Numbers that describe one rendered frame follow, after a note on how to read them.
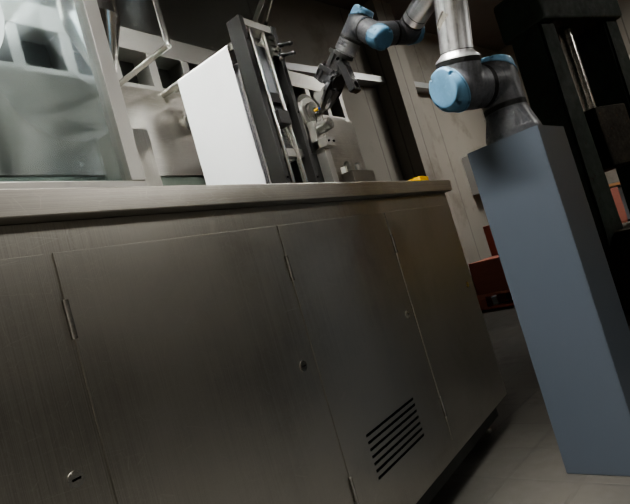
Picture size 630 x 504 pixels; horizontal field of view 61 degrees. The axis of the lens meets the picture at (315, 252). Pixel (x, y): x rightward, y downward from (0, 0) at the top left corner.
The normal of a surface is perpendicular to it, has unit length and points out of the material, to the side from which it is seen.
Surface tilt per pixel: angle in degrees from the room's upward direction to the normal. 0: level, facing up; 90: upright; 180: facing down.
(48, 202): 90
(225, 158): 90
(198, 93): 90
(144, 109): 90
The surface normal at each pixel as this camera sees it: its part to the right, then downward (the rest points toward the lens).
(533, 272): -0.67, 0.15
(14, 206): 0.77, -0.26
